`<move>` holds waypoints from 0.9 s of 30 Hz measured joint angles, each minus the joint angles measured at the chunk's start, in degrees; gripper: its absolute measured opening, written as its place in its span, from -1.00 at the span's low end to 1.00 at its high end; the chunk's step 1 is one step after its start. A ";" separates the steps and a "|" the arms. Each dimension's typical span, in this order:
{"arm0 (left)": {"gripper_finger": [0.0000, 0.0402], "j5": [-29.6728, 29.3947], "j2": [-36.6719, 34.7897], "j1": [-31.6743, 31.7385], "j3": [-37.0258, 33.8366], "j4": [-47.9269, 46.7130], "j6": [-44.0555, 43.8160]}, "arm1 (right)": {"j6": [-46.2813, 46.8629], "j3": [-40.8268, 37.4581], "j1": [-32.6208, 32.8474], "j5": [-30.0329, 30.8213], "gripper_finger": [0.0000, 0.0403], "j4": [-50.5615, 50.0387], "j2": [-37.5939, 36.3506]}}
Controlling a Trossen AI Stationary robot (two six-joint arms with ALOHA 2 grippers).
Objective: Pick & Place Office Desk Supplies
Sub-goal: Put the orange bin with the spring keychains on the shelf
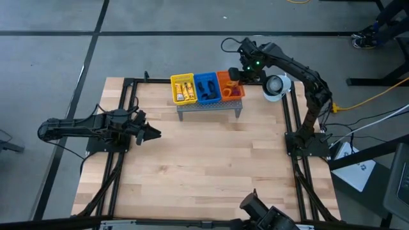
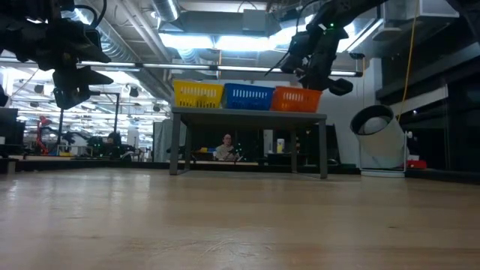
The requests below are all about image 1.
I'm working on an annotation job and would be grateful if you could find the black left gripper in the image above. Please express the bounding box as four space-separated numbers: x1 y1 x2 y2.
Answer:
122 109 162 147

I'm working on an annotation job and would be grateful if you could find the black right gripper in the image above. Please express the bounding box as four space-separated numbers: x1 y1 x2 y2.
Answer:
228 53 268 85

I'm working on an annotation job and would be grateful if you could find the orange plastic basket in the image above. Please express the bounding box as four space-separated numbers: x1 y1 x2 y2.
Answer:
215 70 247 102

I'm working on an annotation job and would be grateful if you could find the yellow plastic basket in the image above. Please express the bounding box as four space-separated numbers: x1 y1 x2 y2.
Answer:
170 73 199 106

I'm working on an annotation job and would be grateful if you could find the blue plastic basket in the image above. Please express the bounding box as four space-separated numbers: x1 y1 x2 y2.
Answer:
193 72 222 105

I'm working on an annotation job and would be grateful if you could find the black desk bar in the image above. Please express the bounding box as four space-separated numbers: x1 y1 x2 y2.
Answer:
328 133 409 171

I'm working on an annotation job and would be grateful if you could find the grey perforated metal shelf riser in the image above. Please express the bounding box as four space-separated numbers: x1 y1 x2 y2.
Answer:
176 97 243 122

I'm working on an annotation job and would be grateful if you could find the person's shoe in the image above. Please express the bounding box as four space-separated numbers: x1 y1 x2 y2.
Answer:
351 27 375 40
352 35 378 49

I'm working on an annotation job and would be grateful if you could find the grey chair base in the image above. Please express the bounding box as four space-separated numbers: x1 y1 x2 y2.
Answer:
0 129 26 155

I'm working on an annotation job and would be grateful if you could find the white box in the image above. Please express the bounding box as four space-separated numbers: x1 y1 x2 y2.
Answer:
330 141 377 193

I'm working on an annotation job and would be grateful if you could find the person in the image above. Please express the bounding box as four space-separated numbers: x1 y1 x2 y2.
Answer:
351 0 409 49

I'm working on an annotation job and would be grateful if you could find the dark grey equipment case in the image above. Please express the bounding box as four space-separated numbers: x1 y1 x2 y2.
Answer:
382 142 409 223

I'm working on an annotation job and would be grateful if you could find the white round camera device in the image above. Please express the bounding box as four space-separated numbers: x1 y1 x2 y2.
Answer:
261 72 293 103

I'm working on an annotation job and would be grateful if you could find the yellow floor cable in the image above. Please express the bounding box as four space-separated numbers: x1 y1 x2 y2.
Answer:
332 75 409 113

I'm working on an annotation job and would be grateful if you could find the black table leg frame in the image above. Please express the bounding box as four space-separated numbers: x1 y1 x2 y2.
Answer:
346 0 409 87

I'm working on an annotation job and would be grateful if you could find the white floor cable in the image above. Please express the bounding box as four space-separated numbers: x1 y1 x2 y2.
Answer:
328 102 409 148

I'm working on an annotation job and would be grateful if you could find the black frame crossbar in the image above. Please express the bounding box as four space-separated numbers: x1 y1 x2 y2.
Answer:
0 215 409 230

